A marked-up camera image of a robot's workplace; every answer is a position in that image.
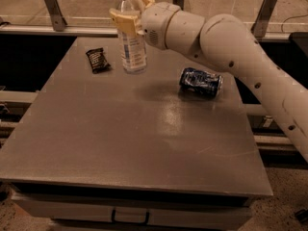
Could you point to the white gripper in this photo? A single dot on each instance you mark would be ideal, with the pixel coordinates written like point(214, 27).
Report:
point(155, 23)

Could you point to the blue plastic bottle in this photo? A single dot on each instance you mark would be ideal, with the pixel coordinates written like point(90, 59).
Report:
point(132, 49)

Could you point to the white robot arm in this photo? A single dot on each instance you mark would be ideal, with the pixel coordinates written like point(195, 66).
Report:
point(223, 44)

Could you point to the black snack packet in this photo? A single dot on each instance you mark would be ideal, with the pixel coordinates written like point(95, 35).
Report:
point(97, 60)

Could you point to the crushed blue soda can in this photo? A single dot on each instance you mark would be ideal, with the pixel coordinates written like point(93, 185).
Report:
point(201, 81)

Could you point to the left metal bracket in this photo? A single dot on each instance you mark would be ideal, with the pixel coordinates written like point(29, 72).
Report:
point(56, 16)

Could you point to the metal rail behind table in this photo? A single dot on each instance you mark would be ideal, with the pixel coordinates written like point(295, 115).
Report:
point(70, 31)

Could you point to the right metal bracket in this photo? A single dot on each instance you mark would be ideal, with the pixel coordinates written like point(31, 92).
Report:
point(260, 26)

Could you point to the grey table drawer with handle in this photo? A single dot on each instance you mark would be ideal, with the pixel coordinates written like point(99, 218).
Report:
point(72, 213)

